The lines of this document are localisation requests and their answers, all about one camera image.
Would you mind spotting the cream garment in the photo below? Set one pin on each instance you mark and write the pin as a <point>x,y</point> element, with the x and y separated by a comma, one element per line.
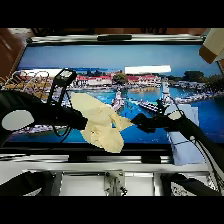
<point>100,123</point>

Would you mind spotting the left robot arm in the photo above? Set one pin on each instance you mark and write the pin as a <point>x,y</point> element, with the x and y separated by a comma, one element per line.
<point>40,111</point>

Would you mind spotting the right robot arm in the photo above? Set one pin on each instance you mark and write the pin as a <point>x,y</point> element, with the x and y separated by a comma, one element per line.
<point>186,128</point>

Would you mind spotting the light blue garment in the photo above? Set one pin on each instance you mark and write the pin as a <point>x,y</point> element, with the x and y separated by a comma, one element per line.
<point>185,150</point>

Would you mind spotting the white cardboard box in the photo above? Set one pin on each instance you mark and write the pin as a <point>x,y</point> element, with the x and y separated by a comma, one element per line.
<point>213,45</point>

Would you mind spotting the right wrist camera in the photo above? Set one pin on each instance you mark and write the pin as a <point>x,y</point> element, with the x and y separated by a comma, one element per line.
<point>161,106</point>

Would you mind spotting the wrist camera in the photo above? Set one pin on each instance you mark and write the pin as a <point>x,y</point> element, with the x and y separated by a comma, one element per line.
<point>161,106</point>
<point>64,76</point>

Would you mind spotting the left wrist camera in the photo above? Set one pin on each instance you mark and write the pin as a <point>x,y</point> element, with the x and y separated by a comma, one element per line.
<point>64,76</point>

